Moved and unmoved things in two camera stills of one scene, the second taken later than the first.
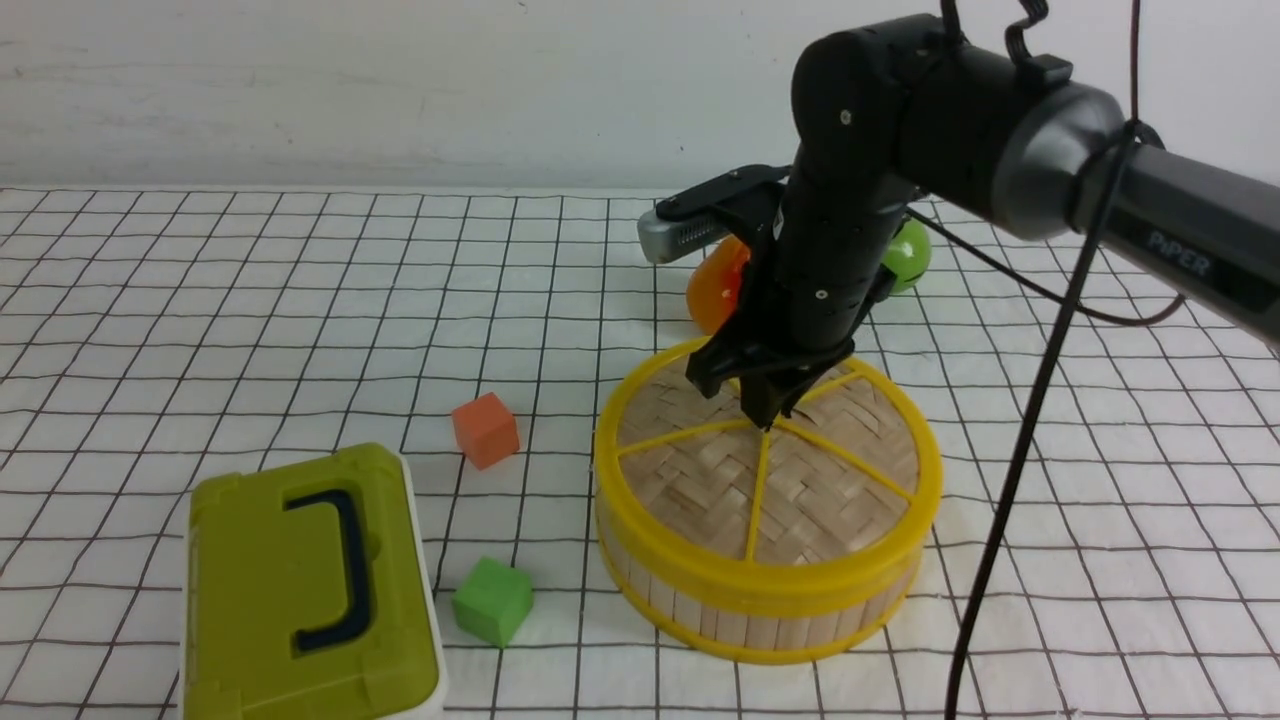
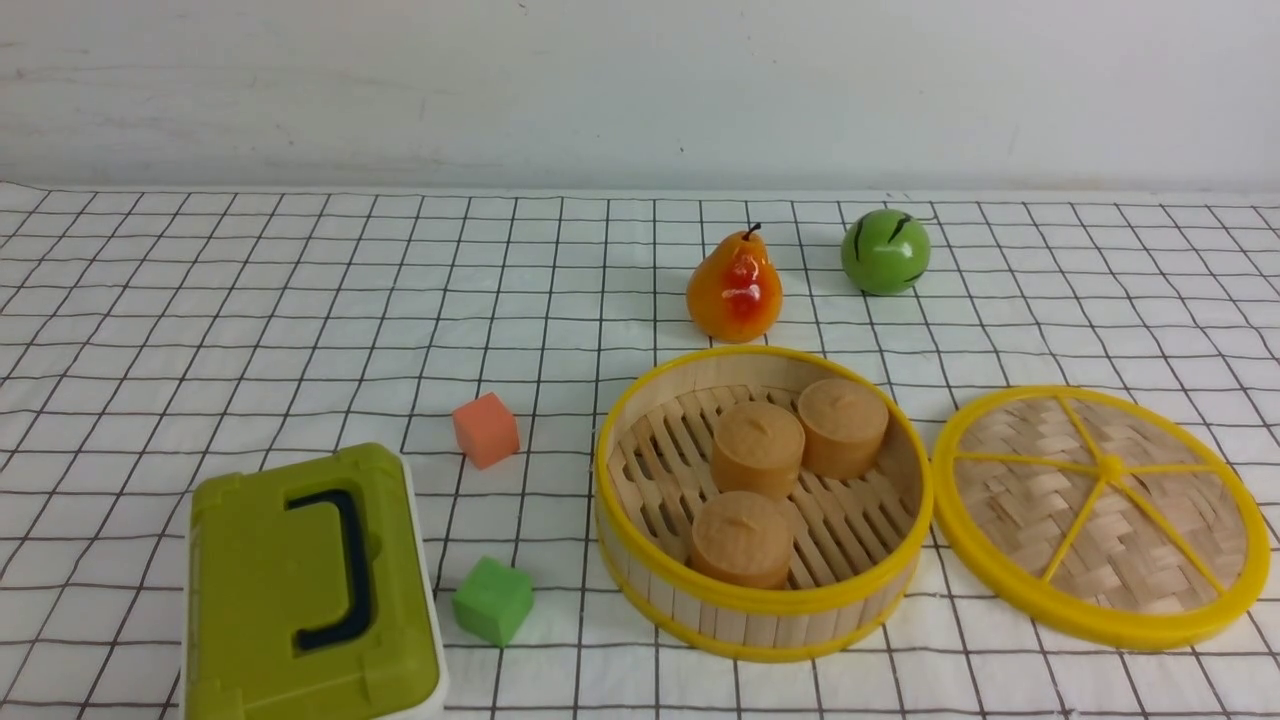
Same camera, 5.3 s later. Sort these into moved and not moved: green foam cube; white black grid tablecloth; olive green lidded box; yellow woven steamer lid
Moved: yellow woven steamer lid
Not moved: olive green lidded box; green foam cube; white black grid tablecloth
